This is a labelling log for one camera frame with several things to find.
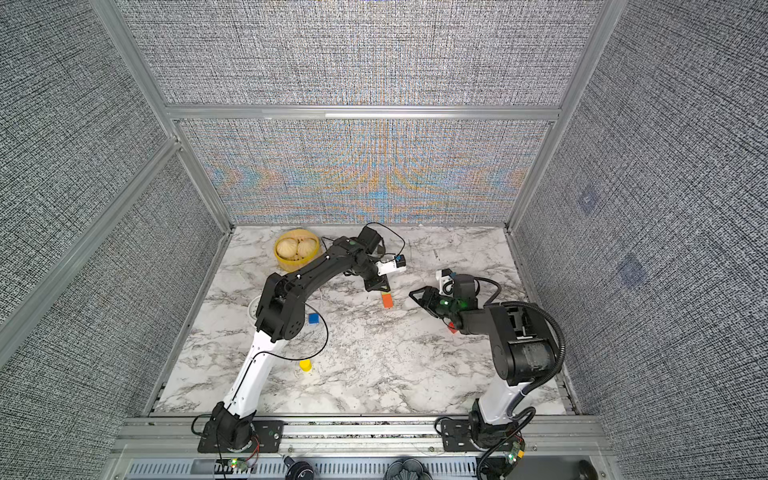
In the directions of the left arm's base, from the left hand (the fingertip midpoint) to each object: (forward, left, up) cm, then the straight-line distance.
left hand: (387, 285), depth 99 cm
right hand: (-6, -9, +2) cm, 10 cm away
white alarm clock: (-8, +42, +1) cm, 43 cm away
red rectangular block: (-15, -19, -3) cm, 24 cm away
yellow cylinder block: (-25, +24, -1) cm, 35 cm away
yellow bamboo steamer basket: (+12, +31, 0) cm, 33 cm away
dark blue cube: (-12, +22, +2) cm, 26 cm away
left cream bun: (+16, +34, +3) cm, 38 cm away
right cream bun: (+16, +28, +3) cm, 32 cm away
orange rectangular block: (-5, 0, -1) cm, 5 cm away
